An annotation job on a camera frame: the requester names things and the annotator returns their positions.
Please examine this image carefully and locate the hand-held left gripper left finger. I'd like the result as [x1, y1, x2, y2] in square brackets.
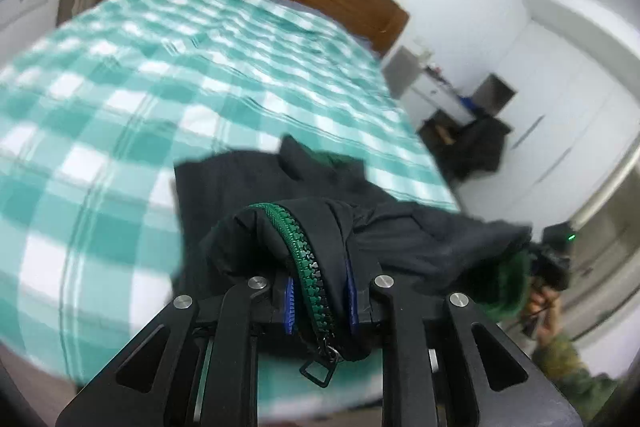
[56, 276, 297, 427]

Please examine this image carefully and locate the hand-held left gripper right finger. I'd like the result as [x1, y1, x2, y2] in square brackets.
[345, 263, 584, 427]

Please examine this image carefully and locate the black puffer jacket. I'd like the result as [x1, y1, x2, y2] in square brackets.
[172, 134, 534, 390]

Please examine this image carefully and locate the person's right forearm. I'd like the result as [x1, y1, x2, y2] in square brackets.
[530, 332, 624, 427]

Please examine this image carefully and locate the black chair with clothes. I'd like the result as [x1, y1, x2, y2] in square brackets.
[440, 115, 512, 181]

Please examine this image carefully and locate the person's right hand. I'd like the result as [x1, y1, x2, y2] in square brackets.
[522, 284, 559, 341]

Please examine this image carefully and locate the white wardrobe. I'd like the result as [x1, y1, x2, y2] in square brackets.
[465, 0, 640, 229]

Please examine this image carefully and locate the dark wooden chair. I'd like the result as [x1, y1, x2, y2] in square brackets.
[417, 111, 468, 178]

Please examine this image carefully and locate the white desk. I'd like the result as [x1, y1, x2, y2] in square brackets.
[382, 46, 477, 128]

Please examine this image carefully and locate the green plaid bed blanket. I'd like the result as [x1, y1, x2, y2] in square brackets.
[0, 0, 462, 414]

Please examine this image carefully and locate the white window cabinet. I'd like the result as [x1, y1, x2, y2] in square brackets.
[0, 0, 56, 44]

